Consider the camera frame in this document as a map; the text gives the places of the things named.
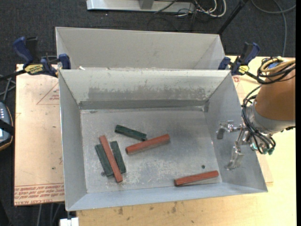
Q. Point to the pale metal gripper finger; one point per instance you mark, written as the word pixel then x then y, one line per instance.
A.
pixel 223 128
pixel 236 158

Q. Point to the red-brown flat block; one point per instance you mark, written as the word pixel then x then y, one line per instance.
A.
pixel 148 144
pixel 196 178
pixel 110 158

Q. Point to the grey metal bin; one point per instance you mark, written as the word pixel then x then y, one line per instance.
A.
pixel 164 168

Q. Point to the dark green flat block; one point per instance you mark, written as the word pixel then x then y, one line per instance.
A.
pixel 103 160
pixel 130 132
pixel 119 159

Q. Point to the brown cardboard board red print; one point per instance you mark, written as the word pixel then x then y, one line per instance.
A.
pixel 37 138

